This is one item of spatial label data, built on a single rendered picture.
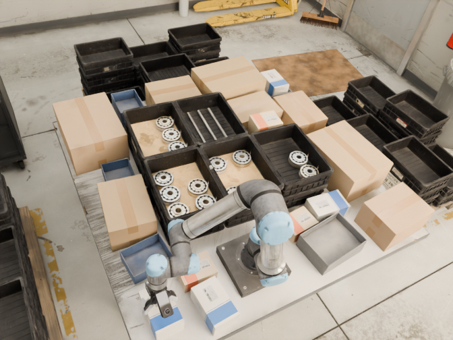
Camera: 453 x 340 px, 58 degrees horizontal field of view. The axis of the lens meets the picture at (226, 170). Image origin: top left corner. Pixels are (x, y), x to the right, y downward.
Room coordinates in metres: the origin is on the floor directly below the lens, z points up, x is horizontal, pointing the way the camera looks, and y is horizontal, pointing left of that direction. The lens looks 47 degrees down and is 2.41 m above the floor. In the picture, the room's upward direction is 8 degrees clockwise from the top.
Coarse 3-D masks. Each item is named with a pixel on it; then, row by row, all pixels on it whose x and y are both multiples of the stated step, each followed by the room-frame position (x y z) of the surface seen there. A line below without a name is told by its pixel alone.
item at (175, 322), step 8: (144, 296) 0.73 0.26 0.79; (176, 304) 0.71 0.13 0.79; (152, 312) 0.66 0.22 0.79; (176, 312) 0.68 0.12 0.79; (152, 320) 0.63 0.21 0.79; (160, 320) 0.64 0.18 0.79; (168, 320) 0.64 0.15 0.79; (176, 320) 0.65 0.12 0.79; (152, 328) 0.62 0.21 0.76; (160, 328) 0.61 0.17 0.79; (168, 328) 0.61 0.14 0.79; (176, 328) 0.63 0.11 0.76; (160, 336) 0.59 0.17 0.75; (168, 336) 0.61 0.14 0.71
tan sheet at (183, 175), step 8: (176, 168) 1.43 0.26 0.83; (184, 168) 1.44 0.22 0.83; (192, 168) 1.44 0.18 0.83; (176, 176) 1.37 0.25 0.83; (184, 176) 1.38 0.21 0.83; (192, 176) 1.39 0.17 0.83; (200, 176) 1.40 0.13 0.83; (176, 184) 1.32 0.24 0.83; (184, 184) 1.33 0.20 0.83; (184, 192) 1.27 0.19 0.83; (208, 192) 1.30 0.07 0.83; (184, 200) 1.22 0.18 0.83; (192, 200) 1.23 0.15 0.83; (192, 208) 1.18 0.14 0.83
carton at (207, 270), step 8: (200, 256) 0.96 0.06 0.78; (208, 256) 0.96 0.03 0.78; (200, 264) 0.92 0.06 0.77; (208, 264) 0.92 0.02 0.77; (200, 272) 0.88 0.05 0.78; (208, 272) 0.89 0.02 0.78; (216, 272) 0.89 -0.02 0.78; (184, 280) 0.83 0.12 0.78; (192, 280) 0.84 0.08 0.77; (200, 280) 0.85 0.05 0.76; (184, 288) 0.81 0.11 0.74
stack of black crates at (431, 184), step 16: (400, 144) 2.20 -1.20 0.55; (416, 144) 2.21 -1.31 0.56; (400, 160) 2.11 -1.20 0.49; (416, 160) 2.13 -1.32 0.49; (432, 160) 2.08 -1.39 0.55; (400, 176) 1.93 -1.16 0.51; (416, 176) 1.86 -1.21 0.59; (432, 176) 1.99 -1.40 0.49; (448, 176) 1.90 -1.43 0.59; (416, 192) 1.81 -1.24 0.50; (432, 192) 1.86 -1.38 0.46
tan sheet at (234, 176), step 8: (232, 152) 1.60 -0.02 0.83; (232, 168) 1.48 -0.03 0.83; (240, 168) 1.49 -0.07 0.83; (248, 168) 1.50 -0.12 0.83; (256, 168) 1.51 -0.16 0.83; (224, 176) 1.42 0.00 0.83; (232, 176) 1.43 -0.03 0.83; (240, 176) 1.43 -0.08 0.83; (248, 176) 1.44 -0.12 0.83; (256, 176) 1.45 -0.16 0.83; (224, 184) 1.36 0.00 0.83; (232, 184) 1.37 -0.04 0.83
